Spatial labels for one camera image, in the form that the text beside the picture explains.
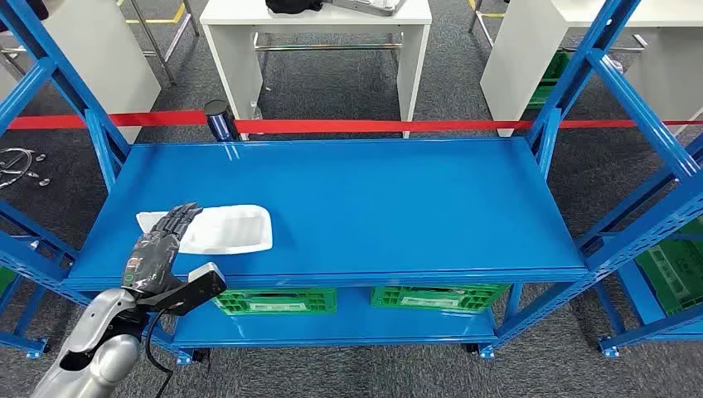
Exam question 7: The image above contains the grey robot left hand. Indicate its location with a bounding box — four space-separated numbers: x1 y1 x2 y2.
121 202 204 299

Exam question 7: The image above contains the white plastic shell part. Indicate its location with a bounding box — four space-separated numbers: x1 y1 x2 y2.
136 204 274 256

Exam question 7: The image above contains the blue metal shelf rack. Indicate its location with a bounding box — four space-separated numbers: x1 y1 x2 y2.
595 216 703 361
0 0 703 366
0 197 79 361

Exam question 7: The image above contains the chrome chair base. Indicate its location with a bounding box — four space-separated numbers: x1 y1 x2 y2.
0 147 51 191

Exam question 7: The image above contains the white table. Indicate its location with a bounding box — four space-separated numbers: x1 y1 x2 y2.
0 0 162 144
480 0 703 138
199 0 433 140

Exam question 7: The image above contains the red barrier tape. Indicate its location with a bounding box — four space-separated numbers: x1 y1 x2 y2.
7 109 703 136

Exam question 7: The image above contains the black cloth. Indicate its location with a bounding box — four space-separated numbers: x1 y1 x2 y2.
265 0 324 16

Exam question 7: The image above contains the silver flat device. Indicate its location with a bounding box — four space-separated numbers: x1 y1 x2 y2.
329 0 406 17

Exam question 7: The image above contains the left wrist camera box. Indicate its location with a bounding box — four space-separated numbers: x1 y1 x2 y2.
137 262 229 318

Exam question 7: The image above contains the black cable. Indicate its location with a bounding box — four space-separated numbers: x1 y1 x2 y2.
143 310 175 398

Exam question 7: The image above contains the black barrier post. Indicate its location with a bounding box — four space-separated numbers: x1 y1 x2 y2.
204 99 241 143

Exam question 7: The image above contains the chrome metal frame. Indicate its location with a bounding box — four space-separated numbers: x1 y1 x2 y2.
468 0 650 55
118 0 201 88

